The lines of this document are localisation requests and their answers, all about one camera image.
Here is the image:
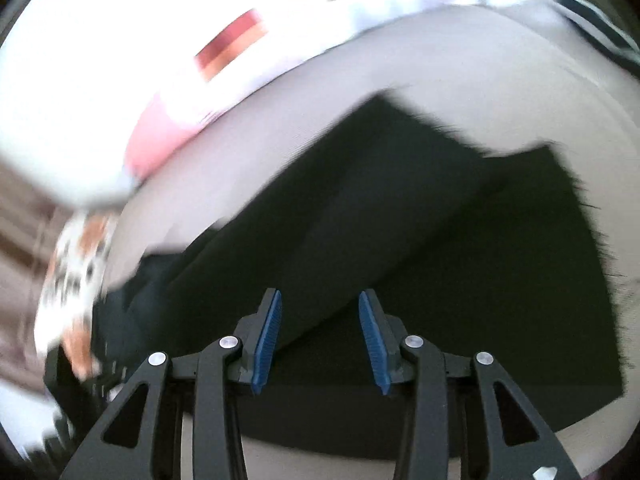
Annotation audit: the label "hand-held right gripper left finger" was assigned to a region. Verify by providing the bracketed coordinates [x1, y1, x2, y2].
[60, 288, 284, 480]

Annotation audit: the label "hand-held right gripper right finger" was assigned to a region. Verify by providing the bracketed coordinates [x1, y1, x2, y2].
[358, 289, 583, 480]

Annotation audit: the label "black pants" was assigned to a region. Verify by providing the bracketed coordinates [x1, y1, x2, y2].
[97, 91, 630, 463]

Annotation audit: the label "orange white patterned cloth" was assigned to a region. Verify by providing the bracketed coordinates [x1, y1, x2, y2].
[35, 212, 118, 378]

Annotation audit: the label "pink checkered pillow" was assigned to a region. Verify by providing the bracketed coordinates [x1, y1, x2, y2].
[0, 0, 556, 208]

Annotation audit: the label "grey bed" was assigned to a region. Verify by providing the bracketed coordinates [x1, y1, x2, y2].
[100, 2, 640, 480]

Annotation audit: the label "dark striped garment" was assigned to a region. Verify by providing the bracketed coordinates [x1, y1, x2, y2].
[550, 0, 640, 61]

